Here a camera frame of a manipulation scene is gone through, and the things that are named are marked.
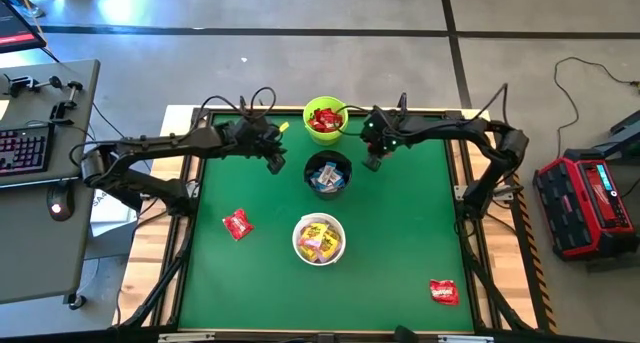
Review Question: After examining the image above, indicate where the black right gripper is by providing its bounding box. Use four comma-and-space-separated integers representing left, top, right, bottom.
360, 107, 404, 173

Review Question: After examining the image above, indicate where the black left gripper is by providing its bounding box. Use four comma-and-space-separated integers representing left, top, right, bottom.
227, 115, 288, 175

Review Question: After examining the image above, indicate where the white plastic bucket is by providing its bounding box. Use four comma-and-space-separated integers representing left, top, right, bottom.
291, 212, 347, 268

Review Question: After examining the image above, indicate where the black plastic bucket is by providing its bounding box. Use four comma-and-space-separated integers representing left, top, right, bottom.
302, 150, 353, 202

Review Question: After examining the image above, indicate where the lime green plastic bucket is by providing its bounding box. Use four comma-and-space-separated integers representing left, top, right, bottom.
302, 95, 350, 147

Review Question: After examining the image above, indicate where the black blurred object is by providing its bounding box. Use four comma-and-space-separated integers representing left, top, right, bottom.
393, 325, 419, 343

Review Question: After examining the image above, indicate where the yellow black hazard strip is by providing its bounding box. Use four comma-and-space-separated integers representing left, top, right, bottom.
492, 120, 560, 334

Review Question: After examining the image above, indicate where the black desk clamp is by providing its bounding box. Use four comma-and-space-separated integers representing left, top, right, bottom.
48, 80, 85, 125
1, 74, 64, 98

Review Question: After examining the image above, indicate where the black computer mouse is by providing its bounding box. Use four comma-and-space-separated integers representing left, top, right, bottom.
46, 182, 75, 223

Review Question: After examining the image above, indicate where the red black power station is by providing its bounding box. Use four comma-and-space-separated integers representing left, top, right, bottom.
532, 150, 640, 262

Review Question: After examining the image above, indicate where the black backlit keyboard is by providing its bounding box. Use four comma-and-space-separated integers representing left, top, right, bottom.
0, 122, 56, 177

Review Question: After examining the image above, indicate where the dark metal stand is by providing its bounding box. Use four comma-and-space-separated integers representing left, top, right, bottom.
594, 110, 640, 159

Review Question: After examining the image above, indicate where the grey computer desk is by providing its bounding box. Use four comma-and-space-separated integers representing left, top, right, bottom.
0, 58, 144, 312

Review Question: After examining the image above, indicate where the black flat screen monitor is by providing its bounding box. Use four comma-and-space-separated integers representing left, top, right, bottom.
0, 0, 47, 54

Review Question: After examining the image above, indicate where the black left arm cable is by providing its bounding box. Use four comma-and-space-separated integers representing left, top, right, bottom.
67, 86, 279, 169

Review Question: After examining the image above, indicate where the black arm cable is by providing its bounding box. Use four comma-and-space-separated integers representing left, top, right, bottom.
337, 82, 511, 137
67, 86, 279, 169

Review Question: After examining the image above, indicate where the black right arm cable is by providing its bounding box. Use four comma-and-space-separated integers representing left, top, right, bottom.
337, 82, 511, 137

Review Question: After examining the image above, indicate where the silver metal bracket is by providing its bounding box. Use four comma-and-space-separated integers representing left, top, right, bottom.
158, 332, 216, 343
438, 334, 495, 343

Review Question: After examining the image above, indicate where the black floor cable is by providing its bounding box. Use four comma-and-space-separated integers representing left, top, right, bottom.
552, 56, 640, 144

